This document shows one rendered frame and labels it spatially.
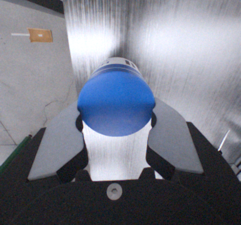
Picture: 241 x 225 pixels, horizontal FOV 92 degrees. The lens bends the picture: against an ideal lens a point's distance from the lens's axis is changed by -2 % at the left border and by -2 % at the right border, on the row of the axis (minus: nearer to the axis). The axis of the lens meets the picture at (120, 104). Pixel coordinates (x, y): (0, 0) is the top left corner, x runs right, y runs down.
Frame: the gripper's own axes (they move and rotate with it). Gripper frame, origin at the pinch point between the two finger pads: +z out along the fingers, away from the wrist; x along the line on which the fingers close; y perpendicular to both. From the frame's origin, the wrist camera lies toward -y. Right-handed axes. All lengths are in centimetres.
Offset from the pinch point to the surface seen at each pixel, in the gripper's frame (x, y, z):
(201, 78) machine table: 20.6, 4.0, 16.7
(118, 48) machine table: 0.5, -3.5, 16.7
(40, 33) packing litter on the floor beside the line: -61, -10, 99
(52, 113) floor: -76, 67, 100
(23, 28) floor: -74, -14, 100
